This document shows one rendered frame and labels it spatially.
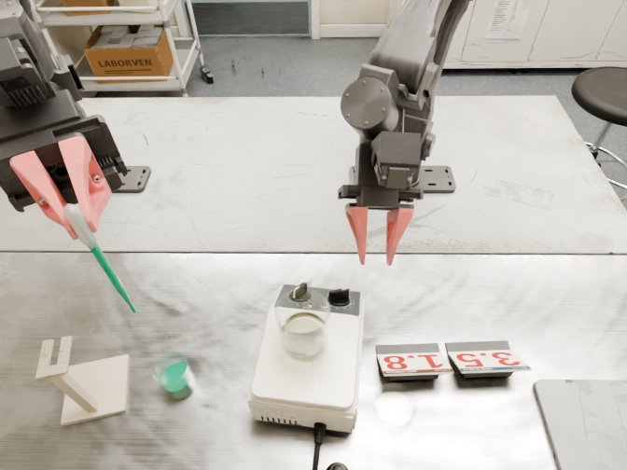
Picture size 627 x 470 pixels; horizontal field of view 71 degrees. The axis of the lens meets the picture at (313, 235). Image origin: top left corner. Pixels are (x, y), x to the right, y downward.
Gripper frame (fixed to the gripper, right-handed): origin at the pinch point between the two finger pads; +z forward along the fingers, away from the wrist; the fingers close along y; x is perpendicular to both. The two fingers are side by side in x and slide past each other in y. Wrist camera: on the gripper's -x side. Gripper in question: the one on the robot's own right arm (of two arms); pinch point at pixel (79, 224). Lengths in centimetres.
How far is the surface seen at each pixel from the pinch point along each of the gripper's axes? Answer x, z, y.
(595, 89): 59, -37, 157
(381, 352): 32.2, 10.9, 26.0
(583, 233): 32, 11, 69
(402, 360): 30.6, 13.9, 27.2
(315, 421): 28.5, 15.2, 12.7
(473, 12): 85, -145, 214
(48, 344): 20.3, -5.8, -10.6
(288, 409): 26.0, 13.1, 10.2
